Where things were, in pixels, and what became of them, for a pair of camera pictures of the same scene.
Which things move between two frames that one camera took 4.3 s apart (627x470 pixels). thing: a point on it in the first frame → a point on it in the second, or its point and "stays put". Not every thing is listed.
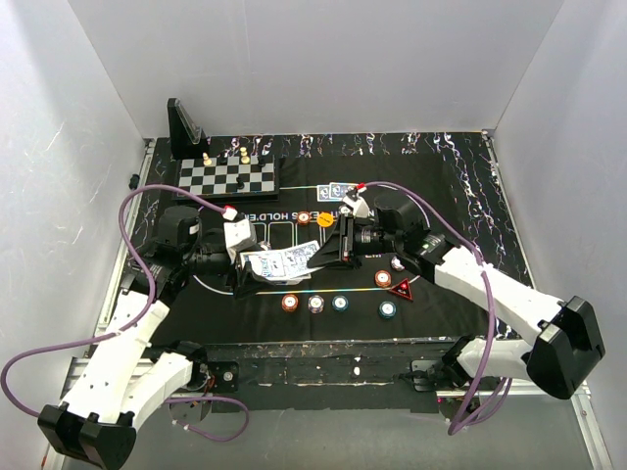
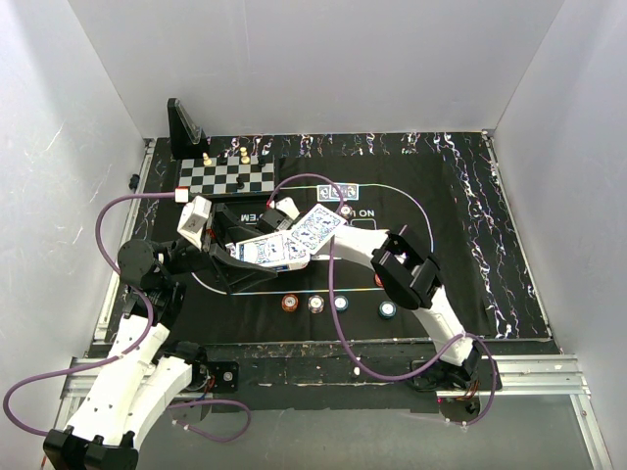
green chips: (387, 309) stays put
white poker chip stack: (315, 304) stays put
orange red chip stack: (289, 303) stays put
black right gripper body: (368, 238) → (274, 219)
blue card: (295, 258) → (318, 227)
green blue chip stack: (340, 303) stays put
